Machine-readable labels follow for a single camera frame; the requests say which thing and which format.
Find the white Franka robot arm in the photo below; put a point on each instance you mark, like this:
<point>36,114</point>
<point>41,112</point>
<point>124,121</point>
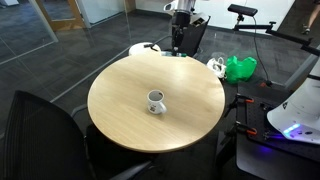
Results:
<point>296,106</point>

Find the green plastic bag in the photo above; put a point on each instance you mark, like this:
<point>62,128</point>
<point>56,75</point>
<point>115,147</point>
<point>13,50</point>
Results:
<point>240,68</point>

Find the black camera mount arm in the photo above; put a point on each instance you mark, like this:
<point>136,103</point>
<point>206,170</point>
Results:
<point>283,35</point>

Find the white plastic bag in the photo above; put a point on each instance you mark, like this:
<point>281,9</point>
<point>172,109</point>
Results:
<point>216,66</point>

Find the white round stool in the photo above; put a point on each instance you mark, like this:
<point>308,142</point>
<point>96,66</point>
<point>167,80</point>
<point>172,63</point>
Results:
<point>140,50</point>

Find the white mug with logo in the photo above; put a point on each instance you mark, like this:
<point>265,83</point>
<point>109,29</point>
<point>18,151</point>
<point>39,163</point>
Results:
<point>155,105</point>

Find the black stereo camera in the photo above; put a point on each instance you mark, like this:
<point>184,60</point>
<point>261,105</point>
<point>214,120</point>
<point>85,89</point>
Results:
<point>242,9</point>

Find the walking person legs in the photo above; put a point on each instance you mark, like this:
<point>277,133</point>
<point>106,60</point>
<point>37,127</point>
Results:
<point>311,16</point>

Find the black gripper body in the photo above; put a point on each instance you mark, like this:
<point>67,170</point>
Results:
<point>180,19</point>

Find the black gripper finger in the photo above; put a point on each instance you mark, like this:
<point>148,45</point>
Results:
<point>174,38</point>
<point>180,37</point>

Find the black mesh office chair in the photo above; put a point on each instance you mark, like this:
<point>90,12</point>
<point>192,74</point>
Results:
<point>40,140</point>

